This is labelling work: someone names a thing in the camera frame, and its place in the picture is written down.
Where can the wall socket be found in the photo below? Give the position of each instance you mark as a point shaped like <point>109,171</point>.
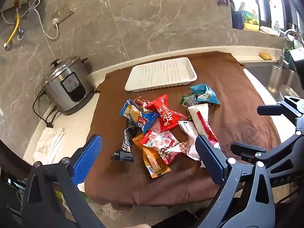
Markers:
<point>63,11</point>

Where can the pink white snack packet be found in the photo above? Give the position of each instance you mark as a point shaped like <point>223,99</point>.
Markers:
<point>159,140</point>

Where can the gold red label snack packet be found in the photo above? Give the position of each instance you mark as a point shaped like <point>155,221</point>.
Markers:
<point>140,102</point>

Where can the white ribbed plastic tray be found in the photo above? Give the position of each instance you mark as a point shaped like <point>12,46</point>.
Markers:
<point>161,73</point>

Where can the steel faucet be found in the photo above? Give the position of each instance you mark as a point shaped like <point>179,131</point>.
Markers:
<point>283,52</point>

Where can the brown cloth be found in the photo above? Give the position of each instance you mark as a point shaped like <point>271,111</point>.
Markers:
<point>114,95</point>

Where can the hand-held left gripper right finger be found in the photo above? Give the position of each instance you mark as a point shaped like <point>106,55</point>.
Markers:
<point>209,156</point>

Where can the blue snack packet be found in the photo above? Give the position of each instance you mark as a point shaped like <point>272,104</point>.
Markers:
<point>139,120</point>

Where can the long white red-striped snack packet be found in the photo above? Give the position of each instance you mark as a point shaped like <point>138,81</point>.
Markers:
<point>199,116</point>

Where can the steel sink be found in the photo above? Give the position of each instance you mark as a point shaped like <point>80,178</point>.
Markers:
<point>263,76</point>

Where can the white rag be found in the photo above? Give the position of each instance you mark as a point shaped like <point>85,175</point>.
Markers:
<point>269,30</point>

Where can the teal snack packet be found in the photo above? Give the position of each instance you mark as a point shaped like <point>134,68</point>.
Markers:
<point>205,92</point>

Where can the red patterned snack packet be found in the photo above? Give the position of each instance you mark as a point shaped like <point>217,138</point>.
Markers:
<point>172,153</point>

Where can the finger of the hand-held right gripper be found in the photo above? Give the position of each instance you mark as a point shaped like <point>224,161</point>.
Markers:
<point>273,110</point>
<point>247,148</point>

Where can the clear green-edged snack packet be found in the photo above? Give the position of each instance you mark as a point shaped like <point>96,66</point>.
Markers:
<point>188,101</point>

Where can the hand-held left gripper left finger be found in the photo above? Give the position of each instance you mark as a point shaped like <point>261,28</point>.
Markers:
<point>88,155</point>

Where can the white folded cloth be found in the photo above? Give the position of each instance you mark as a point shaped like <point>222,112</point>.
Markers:
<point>48,144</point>

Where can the steel rice cooker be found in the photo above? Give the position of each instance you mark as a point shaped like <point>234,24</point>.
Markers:
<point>61,85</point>

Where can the small white snack packet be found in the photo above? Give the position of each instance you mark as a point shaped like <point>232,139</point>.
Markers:
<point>190,133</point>

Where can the black snack packet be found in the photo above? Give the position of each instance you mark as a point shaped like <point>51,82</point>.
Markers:
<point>124,144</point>

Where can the green dish rack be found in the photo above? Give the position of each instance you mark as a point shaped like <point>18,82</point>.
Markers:
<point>289,52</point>

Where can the yellow sponge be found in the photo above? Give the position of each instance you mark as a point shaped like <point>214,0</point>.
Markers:
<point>265,56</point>

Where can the orange snack packet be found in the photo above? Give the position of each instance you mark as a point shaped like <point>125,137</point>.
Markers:
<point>152,160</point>

